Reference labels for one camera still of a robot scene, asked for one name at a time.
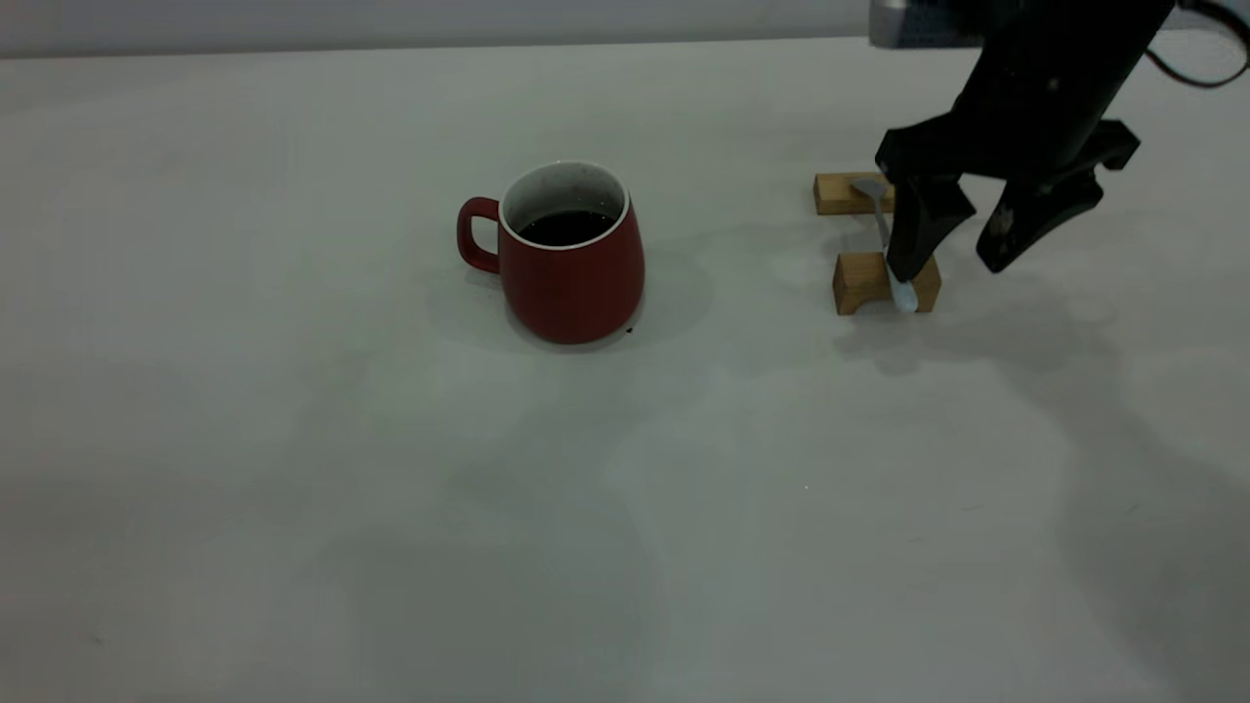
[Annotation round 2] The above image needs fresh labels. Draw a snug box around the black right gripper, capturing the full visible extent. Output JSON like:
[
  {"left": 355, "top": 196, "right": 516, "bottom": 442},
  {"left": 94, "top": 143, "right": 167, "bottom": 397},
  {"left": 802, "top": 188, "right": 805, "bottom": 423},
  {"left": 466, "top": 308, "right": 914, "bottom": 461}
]
[{"left": 876, "top": 0, "right": 1178, "bottom": 284}]

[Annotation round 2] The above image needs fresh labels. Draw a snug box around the metal spoon with white handle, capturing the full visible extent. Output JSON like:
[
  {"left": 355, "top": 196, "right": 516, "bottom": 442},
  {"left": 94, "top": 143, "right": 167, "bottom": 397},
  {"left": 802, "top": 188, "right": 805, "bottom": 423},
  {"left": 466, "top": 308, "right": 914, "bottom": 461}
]
[{"left": 848, "top": 177, "right": 920, "bottom": 314}]

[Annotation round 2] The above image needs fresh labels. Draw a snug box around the red ceramic mug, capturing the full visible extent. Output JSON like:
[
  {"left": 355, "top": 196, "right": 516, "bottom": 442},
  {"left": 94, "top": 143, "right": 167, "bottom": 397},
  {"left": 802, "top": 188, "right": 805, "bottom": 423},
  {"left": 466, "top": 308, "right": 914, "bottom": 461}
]
[{"left": 456, "top": 161, "right": 646, "bottom": 346}]

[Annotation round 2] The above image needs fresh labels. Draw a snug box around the arched wooden block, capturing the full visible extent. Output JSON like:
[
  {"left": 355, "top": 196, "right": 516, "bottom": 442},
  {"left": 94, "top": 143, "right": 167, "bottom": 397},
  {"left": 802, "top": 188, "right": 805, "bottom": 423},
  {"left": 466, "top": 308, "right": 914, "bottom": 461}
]
[{"left": 832, "top": 251, "right": 942, "bottom": 316}]

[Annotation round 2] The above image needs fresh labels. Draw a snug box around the flat rectangular wooden block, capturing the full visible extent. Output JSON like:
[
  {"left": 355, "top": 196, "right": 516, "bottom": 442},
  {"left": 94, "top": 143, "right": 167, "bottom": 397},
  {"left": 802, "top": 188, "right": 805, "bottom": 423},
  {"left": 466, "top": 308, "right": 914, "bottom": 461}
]
[{"left": 813, "top": 172, "right": 896, "bottom": 216}]

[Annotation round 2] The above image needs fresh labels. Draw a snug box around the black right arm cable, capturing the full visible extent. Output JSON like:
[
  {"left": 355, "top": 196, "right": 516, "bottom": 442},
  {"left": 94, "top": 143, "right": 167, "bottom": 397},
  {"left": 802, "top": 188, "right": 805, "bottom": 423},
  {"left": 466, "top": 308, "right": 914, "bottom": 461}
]
[{"left": 1145, "top": 0, "right": 1250, "bottom": 90}]

